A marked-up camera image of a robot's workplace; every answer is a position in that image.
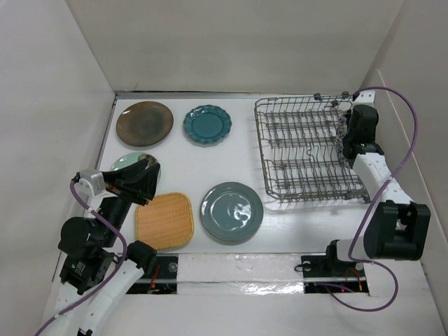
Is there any light green plate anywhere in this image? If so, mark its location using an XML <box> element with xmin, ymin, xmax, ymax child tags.
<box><xmin>111</xmin><ymin>152</ymin><xmax>162</xmax><ymax>183</ymax></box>

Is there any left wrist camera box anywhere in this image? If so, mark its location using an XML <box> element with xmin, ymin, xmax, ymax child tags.
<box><xmin>75</xmin><ymin>169</ymin><xmax>106</xmax><ymax>198</ymax></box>

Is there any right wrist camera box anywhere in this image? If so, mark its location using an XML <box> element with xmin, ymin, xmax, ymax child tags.
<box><xmin>352</xmin><ymin>90</ymin><xmax>375</xmax><ymax>107</ymax></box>

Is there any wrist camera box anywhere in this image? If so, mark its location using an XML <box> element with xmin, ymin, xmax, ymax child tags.
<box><xmin>75</xmin><ymin>169</ymin><xmax>106</xmax><ymax>198</ymax></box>
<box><xmin>352</xmin><ymin>90</ymin><xmax>375</xmax><ymax>107</ymax></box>

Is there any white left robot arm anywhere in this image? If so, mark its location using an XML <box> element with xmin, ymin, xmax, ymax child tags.
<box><xmin>36</xmin><ymin>159</ymin><xmax>160</xmax><ymax>335</ymax></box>

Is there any brown round plate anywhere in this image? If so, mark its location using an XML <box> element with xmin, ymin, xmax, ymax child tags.
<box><xmin>115</xmin><ymin>101</ymin><xmax>174</xmax><ymax>147</ymax></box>

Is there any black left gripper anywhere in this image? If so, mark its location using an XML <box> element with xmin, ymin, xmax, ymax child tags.
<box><xmin>99</xmin><ymin>157</ymin><xmax>160</xmax><ymax>244</ymax></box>

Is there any teal scalloped plate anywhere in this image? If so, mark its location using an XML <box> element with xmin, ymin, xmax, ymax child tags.
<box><xmin>183</xmin><ymin>104</ymin><xmax>232</xmax><ymax>146</ymax></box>

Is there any grey blue round plate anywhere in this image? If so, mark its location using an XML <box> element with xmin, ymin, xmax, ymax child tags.
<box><xmin>200</xmin><ymin>182</ymin><xmax>264</xmax><ymax>244</ymax></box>

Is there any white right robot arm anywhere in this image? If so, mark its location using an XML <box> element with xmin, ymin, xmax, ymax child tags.
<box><xmin>323</xmin><ymin>104</ymin><xmax>431</xmax><ymax>275</ymax></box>

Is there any metal wire dish rack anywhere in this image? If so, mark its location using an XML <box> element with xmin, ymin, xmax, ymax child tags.
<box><xmin>254</xmin><ymin>92</ymin><xmax>370</xmax><ymax>202</ymax></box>

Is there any orange woven square tray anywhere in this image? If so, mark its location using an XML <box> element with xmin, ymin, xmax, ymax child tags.
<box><xmin>134</xmin><ymin>192</ymin><xmax>195</xmax><ymax>250</ymax></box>

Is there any blue floral white plate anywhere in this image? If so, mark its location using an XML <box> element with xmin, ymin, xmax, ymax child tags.
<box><xmin>335</xmin><ymin>114</ymin><xmax>350</xmax><ymax>168</ymax></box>

